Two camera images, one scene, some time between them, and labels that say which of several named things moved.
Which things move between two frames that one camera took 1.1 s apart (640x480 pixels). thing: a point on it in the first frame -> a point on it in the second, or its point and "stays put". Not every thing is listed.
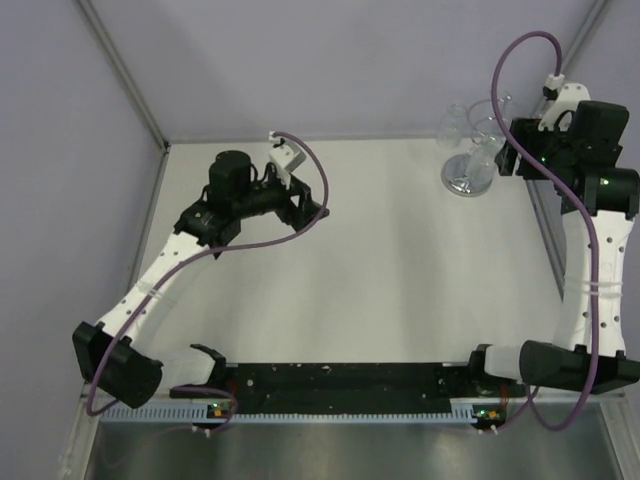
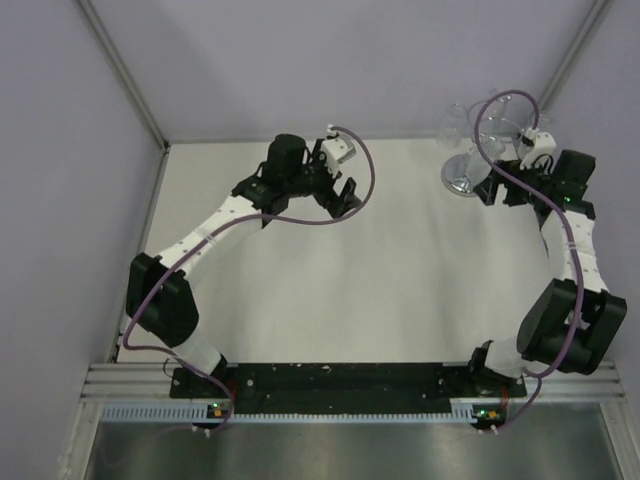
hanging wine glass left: (454, 127) stays put
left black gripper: (305, 211) -> (328, 198)
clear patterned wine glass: (483, 149) stays put
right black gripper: (526, 134) -> (487, 191)
